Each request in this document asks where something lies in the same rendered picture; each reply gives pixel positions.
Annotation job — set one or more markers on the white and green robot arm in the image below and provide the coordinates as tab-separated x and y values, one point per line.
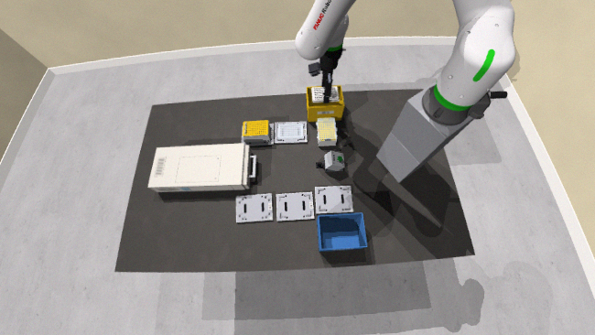
483	52

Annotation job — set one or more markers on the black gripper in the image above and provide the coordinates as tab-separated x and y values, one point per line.
328	68

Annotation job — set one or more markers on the blue open bin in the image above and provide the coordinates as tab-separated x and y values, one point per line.
347	231

